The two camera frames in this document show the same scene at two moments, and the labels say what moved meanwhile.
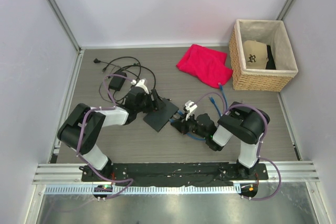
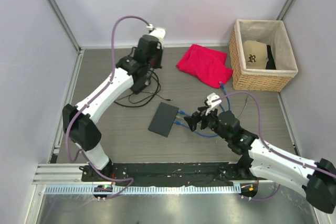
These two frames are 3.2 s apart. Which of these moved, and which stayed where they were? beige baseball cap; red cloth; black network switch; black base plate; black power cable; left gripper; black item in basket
Moved: black network switch; black power cable; left gripper
Stayed: black item in basket; beige baseball cap; black base plate; red cloth
